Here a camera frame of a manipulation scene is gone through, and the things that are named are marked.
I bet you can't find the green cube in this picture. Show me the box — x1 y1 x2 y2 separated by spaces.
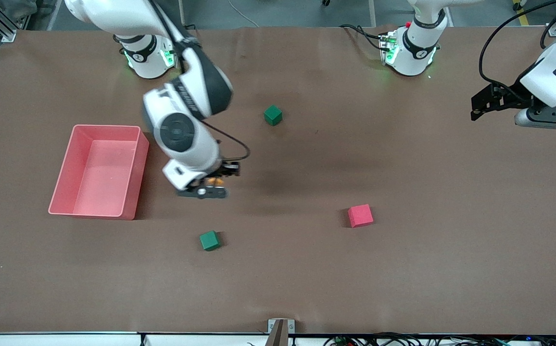
199 230 221 251
264 105 283 126

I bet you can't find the brown table cover sheet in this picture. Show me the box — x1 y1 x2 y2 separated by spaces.
0 26 556 335

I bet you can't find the pink plastic bin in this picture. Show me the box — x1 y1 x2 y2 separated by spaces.
48 124 150 221

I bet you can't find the pink cube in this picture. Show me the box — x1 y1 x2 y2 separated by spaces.
347 204 374 228

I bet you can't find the grey crumpled cover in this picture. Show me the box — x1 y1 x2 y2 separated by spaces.
0 0 38 22

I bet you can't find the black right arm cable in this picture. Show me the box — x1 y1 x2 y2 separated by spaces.
203 120 251 163

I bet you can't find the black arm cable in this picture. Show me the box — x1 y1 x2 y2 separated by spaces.
479 0 556 101
203 120 251 163

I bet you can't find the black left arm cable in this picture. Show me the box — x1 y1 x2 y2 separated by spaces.
479 0 556 101

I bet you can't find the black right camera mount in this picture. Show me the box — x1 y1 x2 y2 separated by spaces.
177 186 228 200

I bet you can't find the black left base cable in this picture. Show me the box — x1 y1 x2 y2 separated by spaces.
339 23 385 51

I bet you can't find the white floor cable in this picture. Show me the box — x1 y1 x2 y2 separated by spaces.
227 0 259 27

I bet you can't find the metal bracket with pole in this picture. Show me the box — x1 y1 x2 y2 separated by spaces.
266 318 296 346

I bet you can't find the tangled cable bundle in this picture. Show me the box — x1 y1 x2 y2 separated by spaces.
324 332 556 346

